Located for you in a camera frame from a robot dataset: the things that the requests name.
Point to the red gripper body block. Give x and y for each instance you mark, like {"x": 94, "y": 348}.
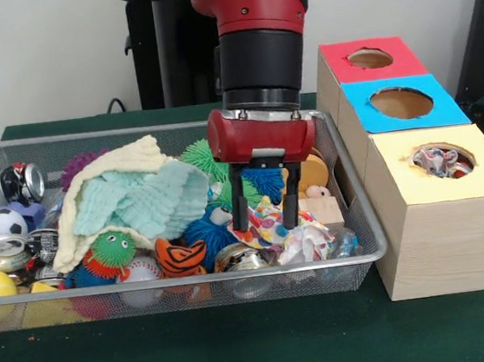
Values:
{"x": 263, "y": 137}

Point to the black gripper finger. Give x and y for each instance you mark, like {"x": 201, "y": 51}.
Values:
{"x": 291, "y": 201}
{"x": 239, "y": 203}

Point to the confetti print cloth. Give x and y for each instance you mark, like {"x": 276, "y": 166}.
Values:
{"x": 310, "y": 239}
{"x": 438, "y": 160}

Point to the light blue muslin cloth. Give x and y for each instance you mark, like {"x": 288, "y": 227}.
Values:
{"x": 156, "y": 199}

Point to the cream muslin cloth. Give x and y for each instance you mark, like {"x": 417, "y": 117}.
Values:
{"x": 108, "y": 159}

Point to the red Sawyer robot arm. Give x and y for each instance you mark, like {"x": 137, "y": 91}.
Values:
{"x": 258, "y": 13}

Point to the wooden box with three holes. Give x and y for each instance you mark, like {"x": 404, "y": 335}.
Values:
{"x": 450, "y": 244}

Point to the blue spiky ball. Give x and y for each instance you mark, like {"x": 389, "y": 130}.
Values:
{"x": 264, "y": 185}

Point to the plain wooden cube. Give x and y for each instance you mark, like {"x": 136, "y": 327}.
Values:
{"x": 322, "y": 213}

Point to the toy burger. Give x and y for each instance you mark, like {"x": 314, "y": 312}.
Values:
{"x": 313, "y": 170}

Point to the blue furry monster toy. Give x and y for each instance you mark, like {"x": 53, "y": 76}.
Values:
{"x": 207, "y": 237}

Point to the green spiky ball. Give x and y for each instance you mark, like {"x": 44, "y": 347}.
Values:
{"x": 197, "y": 157}

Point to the orange tiger striped toy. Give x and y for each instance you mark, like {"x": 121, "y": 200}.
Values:
{"x": 178, "y": 256}

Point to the green spiky monster toy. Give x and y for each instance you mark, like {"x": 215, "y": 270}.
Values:
{"x": 110, "y": 248}

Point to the black and white soccer ball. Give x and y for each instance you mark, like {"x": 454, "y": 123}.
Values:
{"x": 1, "y": 226}

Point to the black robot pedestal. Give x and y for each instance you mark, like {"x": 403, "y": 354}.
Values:
{"x": 174, "y": 44}

